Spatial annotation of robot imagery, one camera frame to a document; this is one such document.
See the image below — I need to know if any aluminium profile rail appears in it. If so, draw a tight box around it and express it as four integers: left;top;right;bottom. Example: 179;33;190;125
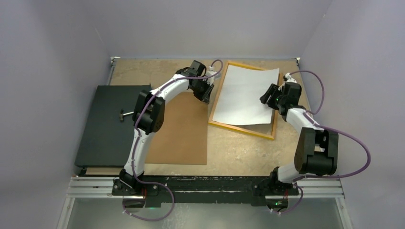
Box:
67;177;345;198

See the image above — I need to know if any small black hammer tool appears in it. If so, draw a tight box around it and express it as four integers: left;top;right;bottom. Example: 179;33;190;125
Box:
118;109;134;122

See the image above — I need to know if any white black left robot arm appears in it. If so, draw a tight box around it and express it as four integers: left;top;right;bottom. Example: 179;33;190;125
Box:
119;60;221;195

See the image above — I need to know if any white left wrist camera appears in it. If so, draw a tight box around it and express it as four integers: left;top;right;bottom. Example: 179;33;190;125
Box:
203;66;221;85

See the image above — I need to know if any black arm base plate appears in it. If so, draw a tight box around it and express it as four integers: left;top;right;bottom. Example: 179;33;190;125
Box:
112;175;299;208

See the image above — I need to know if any building and sky photo print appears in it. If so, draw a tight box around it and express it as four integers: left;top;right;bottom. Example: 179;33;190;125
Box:
213;65;279;126

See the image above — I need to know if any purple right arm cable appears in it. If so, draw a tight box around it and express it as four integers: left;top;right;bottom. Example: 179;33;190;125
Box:
270;70;372;216

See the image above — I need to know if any wooden picture frame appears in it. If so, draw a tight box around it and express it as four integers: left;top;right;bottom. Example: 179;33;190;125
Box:
208;61;281;140

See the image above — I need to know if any brown frame backing board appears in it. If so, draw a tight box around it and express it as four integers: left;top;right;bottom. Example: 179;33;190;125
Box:
146;92;208;165

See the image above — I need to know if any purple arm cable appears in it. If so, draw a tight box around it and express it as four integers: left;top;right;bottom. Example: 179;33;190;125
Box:
270;70;372;216
122;59;224;222

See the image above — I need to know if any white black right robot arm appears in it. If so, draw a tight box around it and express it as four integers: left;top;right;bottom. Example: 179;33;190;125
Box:
260;82;339;194

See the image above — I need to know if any dark blue flat box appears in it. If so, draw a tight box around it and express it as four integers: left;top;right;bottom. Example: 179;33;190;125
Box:
75;84;151;168

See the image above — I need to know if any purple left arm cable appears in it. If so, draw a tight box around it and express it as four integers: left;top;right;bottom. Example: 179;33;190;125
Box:
122;59;224;222

